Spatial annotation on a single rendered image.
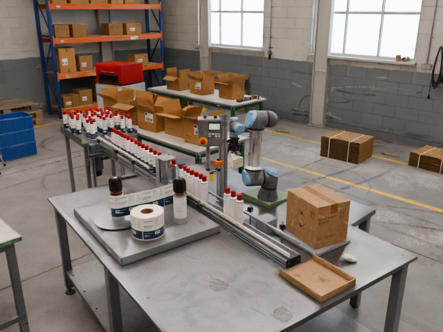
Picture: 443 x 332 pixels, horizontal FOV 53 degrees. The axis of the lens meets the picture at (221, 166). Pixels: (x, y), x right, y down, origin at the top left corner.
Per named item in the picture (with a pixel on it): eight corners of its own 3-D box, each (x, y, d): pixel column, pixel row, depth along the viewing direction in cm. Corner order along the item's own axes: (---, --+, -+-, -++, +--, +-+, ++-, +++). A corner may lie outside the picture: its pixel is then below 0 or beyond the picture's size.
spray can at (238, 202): (233, 222, 283) (233, 193, 276) (239, 221, 286) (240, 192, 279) (238, 226, 279) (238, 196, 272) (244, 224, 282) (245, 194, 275)
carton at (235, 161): (219, 165, 368) (219, 156, 365) (229, 161, 376) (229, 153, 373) (233, 169, 357) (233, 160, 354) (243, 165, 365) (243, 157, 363)
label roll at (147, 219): (136, 243, 259) (134, 221, 254) (128, 228, 276) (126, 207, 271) (169, 236, 267) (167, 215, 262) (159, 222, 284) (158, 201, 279)
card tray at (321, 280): (278, 274, 237) (279, 268, 236) (312, 259, 251) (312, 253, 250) (320, 303, 214) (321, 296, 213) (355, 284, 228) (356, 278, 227)
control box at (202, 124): (198, 142, 311) (198, 116, 305) (222, 142, 311) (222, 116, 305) (198, 146, 302) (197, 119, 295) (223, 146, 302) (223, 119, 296)
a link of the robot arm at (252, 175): (265, 188, 315) (270, 111, 302) (245, 188, 310) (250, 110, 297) (258, 183, 326) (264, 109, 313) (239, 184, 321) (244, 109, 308)
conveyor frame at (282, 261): (148, 179, 369) (148, 174, 367) (160, 176, 375) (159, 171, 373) (286, 268, 243) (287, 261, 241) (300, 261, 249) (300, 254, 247)
